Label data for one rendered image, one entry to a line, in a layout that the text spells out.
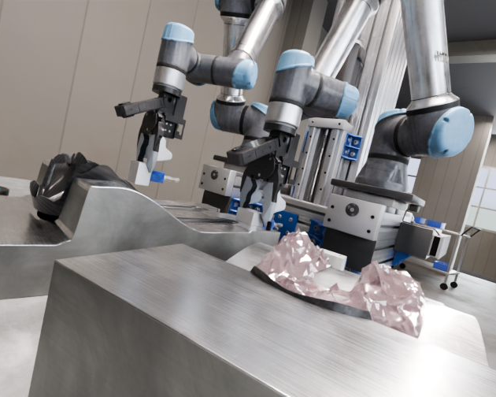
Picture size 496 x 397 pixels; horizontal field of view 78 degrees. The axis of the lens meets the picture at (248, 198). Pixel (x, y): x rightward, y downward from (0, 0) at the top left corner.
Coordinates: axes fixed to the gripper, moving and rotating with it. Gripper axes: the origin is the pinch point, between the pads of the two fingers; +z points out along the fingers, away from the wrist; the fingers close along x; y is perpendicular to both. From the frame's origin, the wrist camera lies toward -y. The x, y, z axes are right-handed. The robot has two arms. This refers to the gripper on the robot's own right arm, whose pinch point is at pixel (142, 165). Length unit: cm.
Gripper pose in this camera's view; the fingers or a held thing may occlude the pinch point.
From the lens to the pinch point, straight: 81.8
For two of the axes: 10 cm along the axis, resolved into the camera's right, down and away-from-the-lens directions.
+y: 7.0, 1.2, 7.1
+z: -2.3, 9.7, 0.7
